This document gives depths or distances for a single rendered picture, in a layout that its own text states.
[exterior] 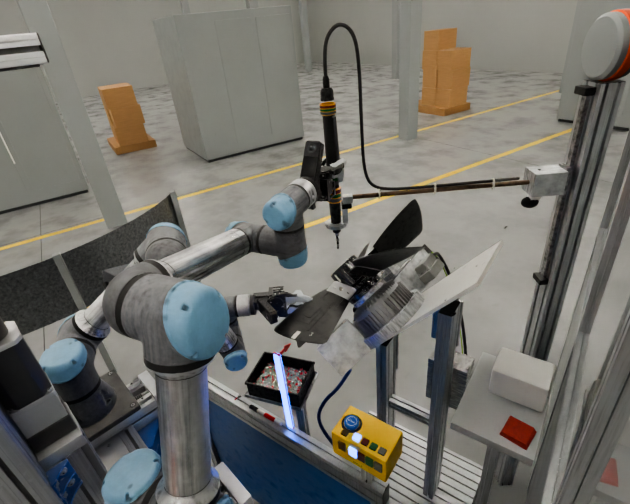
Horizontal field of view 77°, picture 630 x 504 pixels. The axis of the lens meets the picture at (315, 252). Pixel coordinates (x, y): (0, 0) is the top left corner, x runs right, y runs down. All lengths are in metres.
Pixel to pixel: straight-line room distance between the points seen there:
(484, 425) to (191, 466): 0.95
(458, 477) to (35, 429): 1.78
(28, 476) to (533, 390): 1.33
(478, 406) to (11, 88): 6.57
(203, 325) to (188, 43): 6.64
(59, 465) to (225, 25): 6.80
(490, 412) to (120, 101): 8.50
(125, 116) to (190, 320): 8.57
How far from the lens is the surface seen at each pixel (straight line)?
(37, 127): 6.98
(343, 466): 1.34
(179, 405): 0.73
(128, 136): 9.19
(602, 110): 1.33
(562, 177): 1.35
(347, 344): 1.44
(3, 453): 1.00
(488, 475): 1.86
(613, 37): 1.28
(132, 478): 0.96
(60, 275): 2.83
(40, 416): 1.08
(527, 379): 1.47
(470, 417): 1.47
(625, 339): 0.59
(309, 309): 1.32
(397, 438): 1.13
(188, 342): 0.63
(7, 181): 7.14
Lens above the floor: 2.01
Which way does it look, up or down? 30 degrees down
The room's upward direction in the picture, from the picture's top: 6 degrees counter-clockwise
